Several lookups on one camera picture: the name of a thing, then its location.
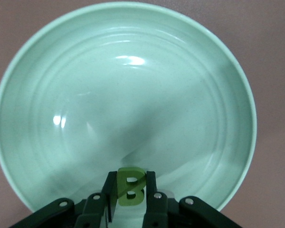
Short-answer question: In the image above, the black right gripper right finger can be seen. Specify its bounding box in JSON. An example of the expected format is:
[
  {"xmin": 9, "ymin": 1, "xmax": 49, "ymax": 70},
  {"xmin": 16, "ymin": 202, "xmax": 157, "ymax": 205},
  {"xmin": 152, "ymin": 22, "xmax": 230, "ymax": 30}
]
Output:
[{"xmin": 142, "ymin": 171, "xmax": 240, "ymax": 228}]

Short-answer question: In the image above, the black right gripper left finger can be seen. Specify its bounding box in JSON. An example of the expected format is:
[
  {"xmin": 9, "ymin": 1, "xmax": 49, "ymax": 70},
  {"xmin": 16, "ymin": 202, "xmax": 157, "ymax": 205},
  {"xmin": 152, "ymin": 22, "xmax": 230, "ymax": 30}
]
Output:
[{"xmin": 14, "ymin": 171, "xmax": 118, "ymax": 228}]

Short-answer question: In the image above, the green wooden letter B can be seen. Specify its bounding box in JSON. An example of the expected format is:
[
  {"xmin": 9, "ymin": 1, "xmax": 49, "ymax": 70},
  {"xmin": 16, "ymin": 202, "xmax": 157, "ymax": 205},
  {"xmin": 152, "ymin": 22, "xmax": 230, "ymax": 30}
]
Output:
[{"xmin": 116, "ymin": 167, "xmax": 147, "ymax": 207}]

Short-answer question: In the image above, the green round plate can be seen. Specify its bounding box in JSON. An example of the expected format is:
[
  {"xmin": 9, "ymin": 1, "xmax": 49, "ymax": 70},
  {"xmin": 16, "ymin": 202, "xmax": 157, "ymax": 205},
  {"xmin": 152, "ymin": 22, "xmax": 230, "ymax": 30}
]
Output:
[{"xmin": 0, "ymin": 1, "xmax": 257, "ymax": 213}]

